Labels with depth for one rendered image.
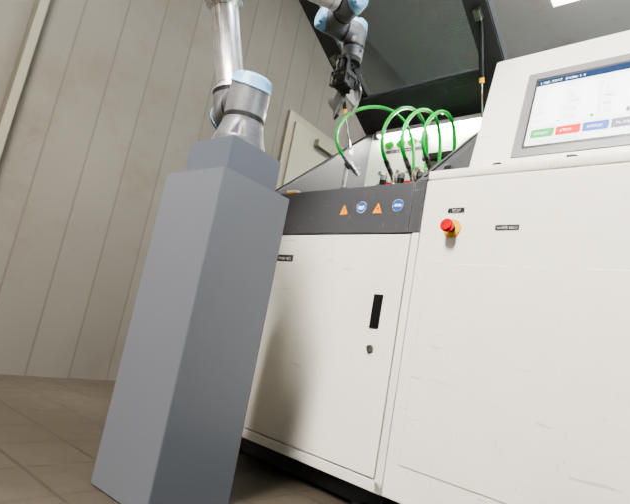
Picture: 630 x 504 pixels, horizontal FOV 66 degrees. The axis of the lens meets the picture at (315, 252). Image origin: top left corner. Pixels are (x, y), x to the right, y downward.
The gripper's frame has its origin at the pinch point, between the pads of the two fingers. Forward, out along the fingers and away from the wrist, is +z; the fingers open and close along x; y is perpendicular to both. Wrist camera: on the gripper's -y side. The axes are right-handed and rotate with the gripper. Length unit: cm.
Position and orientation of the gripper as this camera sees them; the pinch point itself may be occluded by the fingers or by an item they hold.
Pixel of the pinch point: (344, 115)
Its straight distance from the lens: 176.3
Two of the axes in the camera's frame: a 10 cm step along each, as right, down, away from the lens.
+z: -1.8, 9.7, -1.8
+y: -6.4, -2.5, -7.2
